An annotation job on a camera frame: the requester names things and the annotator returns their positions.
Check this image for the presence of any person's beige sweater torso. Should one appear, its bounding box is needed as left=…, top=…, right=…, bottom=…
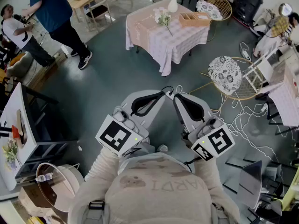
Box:
left=67, top=152, right=241, bottom=224

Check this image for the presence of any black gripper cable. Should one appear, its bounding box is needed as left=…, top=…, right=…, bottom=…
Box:
left=184, top=157, right=199, bottom=166
left=122, top=147, right=142, bottom=157

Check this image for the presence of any white wooden chair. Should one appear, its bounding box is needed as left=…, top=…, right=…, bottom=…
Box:
left=242, top=45, right=281, bottom=84

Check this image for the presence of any person's left forearm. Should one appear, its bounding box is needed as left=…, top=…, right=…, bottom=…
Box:
left=84, top=146, right=124, bottom=186

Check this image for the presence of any white ceramic vase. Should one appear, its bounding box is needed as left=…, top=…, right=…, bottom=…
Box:
left=167, top=0, right=178, bottom=13

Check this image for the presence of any white tangled cable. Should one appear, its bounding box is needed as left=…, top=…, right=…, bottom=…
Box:
left=175, top=85, right=281, bottom=163

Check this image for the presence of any grey backpack strap with buckle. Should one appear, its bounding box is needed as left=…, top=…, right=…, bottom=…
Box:
left=81, top=200, right=110, bottom=224
left=211, top=203, right=232, bottom=224

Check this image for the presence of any person's left leg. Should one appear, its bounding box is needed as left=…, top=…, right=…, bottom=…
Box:
left=130, top=139, right=156, bottom=158

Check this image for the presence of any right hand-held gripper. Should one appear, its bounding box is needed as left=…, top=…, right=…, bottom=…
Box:
left=174, top=93, right=235, bottom=162

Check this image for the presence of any wicker organizer basket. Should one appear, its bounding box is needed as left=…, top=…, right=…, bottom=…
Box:
left=178, top=12, right=212, bottom=28

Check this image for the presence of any pink tablecloth covered table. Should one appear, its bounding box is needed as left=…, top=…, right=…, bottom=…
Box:
left=125, top=0, right=211, bottom=77

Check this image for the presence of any round glass table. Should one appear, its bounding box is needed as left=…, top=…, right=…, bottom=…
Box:
left=36, top=162, right=81, bottom=213

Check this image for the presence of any clear water bottle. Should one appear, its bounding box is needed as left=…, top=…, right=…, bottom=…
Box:
left=35, top=173, right=54, bottom=182

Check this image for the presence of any wooden chair with dark seat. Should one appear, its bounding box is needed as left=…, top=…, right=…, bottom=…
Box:
left=86, top=0, right=116, bottom=32

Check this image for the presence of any artificial flower bunch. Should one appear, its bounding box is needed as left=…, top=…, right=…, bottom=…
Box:
left=1, top=139, right=20, bottom=170

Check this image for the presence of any white extension socket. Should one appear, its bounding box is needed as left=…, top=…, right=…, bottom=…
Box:
left=163, top=85, right=176, bottom=100

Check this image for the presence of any person's right forearm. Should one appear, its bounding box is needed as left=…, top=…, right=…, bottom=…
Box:
left=193, top=156, right=227, bottom=196

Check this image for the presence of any checked cloth side table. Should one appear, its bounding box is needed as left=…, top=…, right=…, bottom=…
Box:
left=261, top=55, right=299, bottom=128

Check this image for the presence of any white flowers bouquet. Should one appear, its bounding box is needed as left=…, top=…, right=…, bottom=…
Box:
left=153, top=7, right=174, bottom=37

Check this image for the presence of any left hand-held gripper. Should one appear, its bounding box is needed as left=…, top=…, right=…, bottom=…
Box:
left=95, top=90, right=167, bottom=158

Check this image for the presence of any floral round seat cushion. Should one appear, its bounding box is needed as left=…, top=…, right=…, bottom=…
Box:
left=196, top=0, right=224, bottom=21
left=207, top=56, right=242, bottom=95

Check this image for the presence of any white side table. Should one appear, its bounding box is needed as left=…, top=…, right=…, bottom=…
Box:
left=0, top=82, right=38, bottom=191

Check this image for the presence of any black frame shelf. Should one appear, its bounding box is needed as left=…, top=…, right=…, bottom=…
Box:
left=21, top=85, right=79, bottom=179

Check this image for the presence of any grey laptop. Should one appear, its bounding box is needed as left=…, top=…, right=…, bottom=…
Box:
left=237, top=160, right=263, bottom=210

